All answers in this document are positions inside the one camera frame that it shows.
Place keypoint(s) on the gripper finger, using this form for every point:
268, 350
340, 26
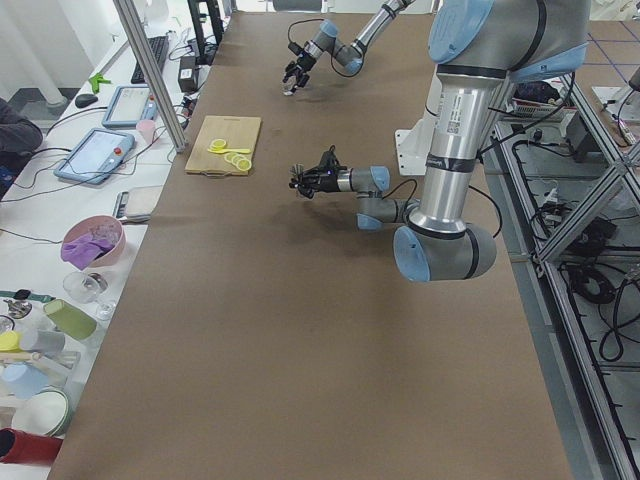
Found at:
302, 79
304, 179
306, 191
289, 77

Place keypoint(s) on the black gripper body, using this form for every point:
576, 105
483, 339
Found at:
300, 64
327, 182

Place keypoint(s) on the clear glass shaker cup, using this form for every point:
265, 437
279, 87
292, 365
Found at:
289, 87

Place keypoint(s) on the steel jigger measuring cup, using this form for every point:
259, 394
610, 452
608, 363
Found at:
296, 171

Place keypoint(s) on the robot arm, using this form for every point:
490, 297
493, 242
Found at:
346, 59
475, 45

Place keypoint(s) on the pink cup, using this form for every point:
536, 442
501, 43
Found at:
146, 129

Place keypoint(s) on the green cup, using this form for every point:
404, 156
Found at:
70, 319

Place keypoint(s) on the light blue cup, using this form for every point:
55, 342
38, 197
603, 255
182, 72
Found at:
24, 380

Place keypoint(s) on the wooden cutting board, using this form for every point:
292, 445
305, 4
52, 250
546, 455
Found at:
238, 132

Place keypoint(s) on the lemon slice under knife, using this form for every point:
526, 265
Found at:
217, 145

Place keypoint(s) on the black power adapter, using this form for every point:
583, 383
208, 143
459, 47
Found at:
188, 75

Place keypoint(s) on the far teach pendant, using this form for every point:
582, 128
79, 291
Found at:
130, 104

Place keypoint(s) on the teach pendant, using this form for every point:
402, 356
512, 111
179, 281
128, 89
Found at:
95, 157
130, 104

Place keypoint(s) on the green plastic clamp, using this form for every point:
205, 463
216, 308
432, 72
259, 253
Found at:
96, 81

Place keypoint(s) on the pink bowl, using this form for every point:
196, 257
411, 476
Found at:
100, 226

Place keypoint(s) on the near teach pendant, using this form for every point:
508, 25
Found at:
95, 157

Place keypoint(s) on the black computer mouse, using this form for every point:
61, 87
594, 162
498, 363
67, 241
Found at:
85, 100

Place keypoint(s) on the purple cloth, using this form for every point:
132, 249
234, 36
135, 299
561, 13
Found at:
84, 250

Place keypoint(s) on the wine glass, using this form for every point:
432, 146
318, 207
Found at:
86, 288

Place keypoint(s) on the white green bowl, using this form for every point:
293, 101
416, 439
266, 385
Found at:
47, 413

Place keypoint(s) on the red cylinder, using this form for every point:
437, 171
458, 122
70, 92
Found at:
20, 447

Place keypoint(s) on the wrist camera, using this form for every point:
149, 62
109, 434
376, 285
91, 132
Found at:
295, 48
329, 162

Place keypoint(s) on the aluminium frame post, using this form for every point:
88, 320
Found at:
135, 33

